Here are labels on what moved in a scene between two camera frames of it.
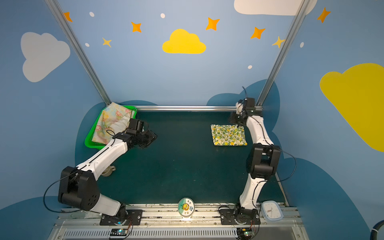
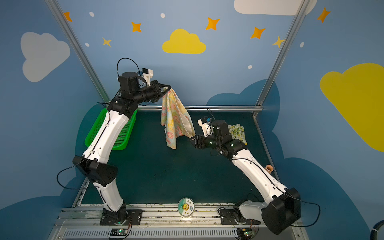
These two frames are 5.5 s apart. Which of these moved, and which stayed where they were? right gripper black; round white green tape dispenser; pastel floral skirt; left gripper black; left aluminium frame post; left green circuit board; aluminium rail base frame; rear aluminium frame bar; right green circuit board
Moved: left gripper black; right gripper black; pastel floral skirt
Stayed: left aluminium frame post; aluminium rail base frame; round white green tape dispenser; rear aluminium frame bar; right green circuit board; left green circuit board
